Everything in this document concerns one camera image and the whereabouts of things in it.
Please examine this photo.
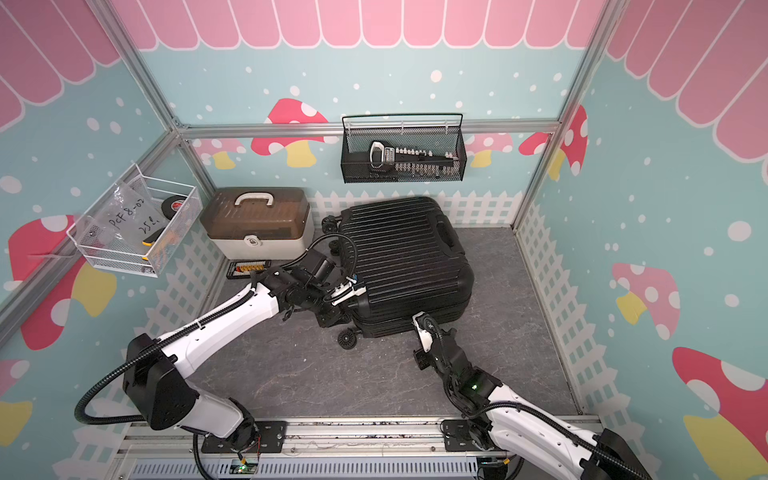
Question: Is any black ribbed hard-shell suitcase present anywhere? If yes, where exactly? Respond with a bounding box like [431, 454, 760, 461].
[321, 196, 474, 350]

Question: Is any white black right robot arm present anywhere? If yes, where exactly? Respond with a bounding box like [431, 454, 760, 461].
[412, 312, 651, 479]

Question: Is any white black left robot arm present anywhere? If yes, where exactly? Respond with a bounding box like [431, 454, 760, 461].
[74, 233, 366, 452]

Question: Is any black box with orange parts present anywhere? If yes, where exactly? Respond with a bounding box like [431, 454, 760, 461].
[226, 260, 272, 280]

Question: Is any brown lidded white toolbox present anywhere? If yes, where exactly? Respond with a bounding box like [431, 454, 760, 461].
[200, 187, 315, 261]

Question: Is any black tape roll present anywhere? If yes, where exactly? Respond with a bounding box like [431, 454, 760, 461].
[161, 195, 187, 220]

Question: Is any socket wrench set in basket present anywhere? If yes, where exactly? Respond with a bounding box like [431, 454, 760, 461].
[367, 141, 462, 178]

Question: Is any yellow black tool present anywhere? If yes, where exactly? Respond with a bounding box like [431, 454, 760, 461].
[142, 228, 165, 247]

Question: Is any plastic bag with writing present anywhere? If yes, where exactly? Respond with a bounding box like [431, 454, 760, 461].
[94, 182, 163, 253]

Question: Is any black wire mesh wall basket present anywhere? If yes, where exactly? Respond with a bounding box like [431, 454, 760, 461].
[340, 113, 467, 183]

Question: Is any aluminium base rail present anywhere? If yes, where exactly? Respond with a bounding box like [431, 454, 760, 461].
[106, 416, 581, 479]

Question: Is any clear wire wall basket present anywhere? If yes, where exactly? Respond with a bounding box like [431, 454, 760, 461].
[66, 164, 203, 278]

